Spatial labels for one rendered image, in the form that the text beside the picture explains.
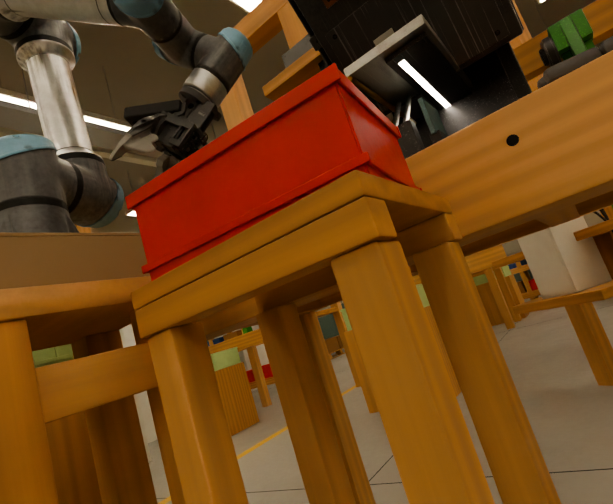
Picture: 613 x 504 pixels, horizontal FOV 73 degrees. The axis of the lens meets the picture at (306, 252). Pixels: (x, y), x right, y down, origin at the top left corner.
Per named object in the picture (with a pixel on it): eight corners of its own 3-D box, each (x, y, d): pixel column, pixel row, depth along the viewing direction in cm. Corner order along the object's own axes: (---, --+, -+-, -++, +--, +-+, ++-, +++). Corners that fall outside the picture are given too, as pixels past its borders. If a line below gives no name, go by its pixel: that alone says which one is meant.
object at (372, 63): (427, 28, 69) (421, 13, 70) (347, 83, 78) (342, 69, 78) (480, 97, 101) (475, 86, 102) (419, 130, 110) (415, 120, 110)
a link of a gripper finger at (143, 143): (129, 153, 66) (171, 136, 73) (102, 140, 68) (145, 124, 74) (131, 171, 68) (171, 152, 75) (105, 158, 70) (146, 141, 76)
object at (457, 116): (557, 146, 88) (495, 12, 94) (424, 205, 104) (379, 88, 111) (562, 160, 103) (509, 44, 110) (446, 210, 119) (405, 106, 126)
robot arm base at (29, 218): (-11, 252, 60) (-21, 190, 62) (-20, 283, 71) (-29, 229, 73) (100, 244, 71) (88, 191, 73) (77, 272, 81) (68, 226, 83)
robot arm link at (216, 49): (227, 49, 88) (260, 61, 86) (199, 89, 86) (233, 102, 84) (214, 17, 81) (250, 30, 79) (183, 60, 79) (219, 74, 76)
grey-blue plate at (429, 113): (451, 162, 76) (424, 95, 78) (441, 167, 77) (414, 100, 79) (464, 169, 83) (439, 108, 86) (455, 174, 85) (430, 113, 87)
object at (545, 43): (561, 58, 91) (547, 30, 92) (546, 67, 92) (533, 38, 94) (563, 70, 97) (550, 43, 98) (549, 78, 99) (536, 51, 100)
